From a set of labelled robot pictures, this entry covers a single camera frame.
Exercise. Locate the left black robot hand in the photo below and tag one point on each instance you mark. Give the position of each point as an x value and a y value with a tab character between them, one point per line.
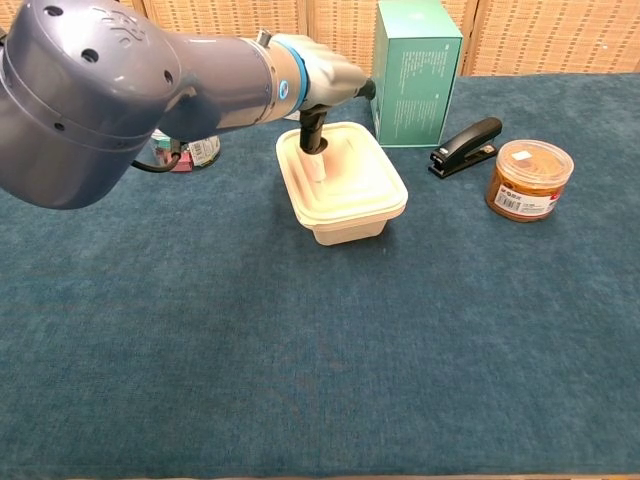
330	75

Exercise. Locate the bamboo folding screen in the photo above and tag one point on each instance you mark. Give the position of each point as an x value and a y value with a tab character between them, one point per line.
550	40

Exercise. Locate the clear jar of rubber bands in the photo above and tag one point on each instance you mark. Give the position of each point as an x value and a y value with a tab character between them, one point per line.
530	182

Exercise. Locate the clear jar of binder clips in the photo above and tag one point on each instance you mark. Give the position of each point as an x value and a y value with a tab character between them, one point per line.
202	150

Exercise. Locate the beige plastic container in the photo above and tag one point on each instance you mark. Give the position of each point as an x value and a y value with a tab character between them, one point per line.
347	231

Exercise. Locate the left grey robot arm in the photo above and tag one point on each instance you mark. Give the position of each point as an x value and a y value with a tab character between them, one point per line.
100	100

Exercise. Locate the blue tablecloth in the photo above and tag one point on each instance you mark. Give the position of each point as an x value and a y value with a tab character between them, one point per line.
250	325

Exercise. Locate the black stapler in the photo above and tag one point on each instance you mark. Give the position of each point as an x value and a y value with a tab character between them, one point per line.
467	147

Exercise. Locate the tall green cardboard box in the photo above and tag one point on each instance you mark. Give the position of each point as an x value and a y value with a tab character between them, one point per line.
415	85

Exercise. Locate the cream plastic container lid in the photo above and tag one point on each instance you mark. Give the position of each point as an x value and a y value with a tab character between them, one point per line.
360	180

